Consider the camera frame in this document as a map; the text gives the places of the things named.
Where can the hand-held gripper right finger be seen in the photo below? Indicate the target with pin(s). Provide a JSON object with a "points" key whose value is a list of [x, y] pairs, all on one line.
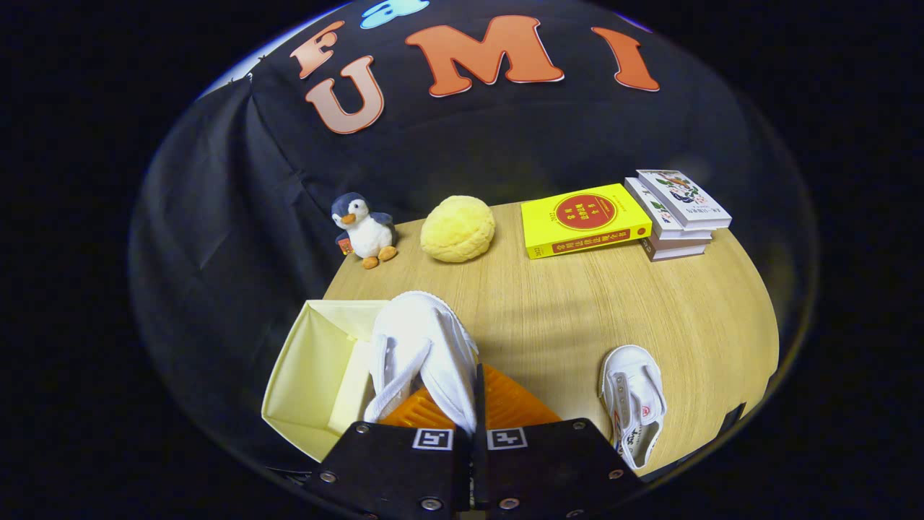
{"points": [[479, 419]]}

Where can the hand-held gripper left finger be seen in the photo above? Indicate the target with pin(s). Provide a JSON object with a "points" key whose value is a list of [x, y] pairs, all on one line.
{"points": [[390, 469]]}

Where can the white canvas shoe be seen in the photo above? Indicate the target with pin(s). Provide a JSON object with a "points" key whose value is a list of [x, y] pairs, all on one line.
{"points": [[635, 393], [433, 347]]}

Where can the cream fabric storage box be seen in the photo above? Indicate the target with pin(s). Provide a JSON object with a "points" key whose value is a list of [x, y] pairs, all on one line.
{"points": [[310, 368]]}

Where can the yellow plush bun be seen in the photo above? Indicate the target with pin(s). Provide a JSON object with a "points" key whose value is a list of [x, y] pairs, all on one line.
{"points": [[458, 230]]}

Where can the penguin plush toy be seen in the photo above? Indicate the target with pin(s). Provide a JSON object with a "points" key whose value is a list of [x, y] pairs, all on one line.
{"points": [[367, 232]]}

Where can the yellow book with red circle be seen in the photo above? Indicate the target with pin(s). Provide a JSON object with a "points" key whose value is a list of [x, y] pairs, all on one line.
{"points": [[585, 217]]}

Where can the white book with leaf cover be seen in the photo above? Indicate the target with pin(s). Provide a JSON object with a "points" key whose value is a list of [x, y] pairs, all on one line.
{"points": [[653, 209]]}

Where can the black backdrop cloth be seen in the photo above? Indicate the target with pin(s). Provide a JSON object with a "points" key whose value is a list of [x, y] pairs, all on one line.
{"points": [[505, 137]]}

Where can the white book with bird cover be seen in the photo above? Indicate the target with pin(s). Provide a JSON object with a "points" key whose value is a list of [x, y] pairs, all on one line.
{"points": [[682, 196]]}

